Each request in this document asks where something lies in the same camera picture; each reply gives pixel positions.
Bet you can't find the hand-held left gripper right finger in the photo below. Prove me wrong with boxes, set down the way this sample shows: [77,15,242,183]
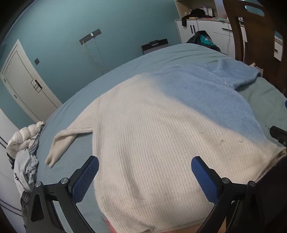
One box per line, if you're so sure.
[191,156,266,233]

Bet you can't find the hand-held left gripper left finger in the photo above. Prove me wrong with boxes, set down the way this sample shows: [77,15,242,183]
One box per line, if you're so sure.
[24,155,100,233]

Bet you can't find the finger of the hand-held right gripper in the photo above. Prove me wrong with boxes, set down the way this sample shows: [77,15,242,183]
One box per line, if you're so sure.
[270,126,287,148]

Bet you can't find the cream and blue knit sweater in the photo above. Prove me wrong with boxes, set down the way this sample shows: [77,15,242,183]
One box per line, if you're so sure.
[45,58,287,233]

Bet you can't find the black clothes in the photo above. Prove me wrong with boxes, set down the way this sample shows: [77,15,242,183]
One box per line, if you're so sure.
[181,8,212,27]

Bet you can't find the light grey garment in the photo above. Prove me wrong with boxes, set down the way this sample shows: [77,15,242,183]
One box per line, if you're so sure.
[13,139,39,196]

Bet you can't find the dark plaid cloth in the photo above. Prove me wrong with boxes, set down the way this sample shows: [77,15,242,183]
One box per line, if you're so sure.
[20,191,32,224]

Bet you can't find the white puffer jacket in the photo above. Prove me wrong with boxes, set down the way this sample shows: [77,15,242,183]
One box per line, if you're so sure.
[6,121,46,160]

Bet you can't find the brown wooden chair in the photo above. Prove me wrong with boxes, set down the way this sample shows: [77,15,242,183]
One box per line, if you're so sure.
[223,0,287,99]

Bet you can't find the white door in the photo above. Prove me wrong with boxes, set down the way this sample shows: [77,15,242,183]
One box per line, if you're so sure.
[0,39,63,122]

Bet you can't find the dark bag with teal cloth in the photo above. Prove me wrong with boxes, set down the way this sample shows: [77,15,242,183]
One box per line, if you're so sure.
[186,30,222,52]

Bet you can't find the bed with blue sheet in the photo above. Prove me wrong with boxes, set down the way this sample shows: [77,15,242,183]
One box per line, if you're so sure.
[35,43,287,233]

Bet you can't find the white cabinet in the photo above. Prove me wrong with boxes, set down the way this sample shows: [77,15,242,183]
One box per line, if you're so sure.
[175,17,283,61]

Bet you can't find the black and white box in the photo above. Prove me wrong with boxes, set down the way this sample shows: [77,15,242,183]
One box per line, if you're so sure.
[141,39,169,55]

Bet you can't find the door handle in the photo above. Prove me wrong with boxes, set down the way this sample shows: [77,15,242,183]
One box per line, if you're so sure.
[31,79,43,93]

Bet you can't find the white charging cable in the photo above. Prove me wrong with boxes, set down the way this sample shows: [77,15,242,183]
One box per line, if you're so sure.
[226,22,232,54]

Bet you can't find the yellow cable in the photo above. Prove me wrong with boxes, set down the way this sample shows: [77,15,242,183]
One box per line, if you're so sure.
[82,41,107,73]

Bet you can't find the thin white cable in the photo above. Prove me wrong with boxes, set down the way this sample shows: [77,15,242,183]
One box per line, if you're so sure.
[91,34,104,70]

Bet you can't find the wall power strip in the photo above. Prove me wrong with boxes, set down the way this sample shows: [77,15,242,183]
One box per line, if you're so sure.
[79,29,102,44]

